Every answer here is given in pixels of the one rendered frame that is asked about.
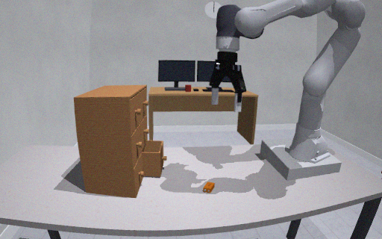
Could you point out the orange nine-volt battery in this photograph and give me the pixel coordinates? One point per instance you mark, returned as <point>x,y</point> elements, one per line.
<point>208,187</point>

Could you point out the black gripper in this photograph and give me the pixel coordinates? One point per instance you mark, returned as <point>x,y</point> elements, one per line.
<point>234,72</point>

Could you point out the brown wooden chest of drawers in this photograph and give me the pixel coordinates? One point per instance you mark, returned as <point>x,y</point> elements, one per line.
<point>103,126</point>

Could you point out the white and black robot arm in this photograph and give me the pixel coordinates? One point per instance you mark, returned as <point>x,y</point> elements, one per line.
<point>309,144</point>

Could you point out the brown wooden drawer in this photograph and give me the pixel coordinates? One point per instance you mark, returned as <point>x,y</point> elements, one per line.
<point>143,128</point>
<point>135,140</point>
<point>135,115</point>
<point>138,172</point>
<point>143,102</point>
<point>152,158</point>

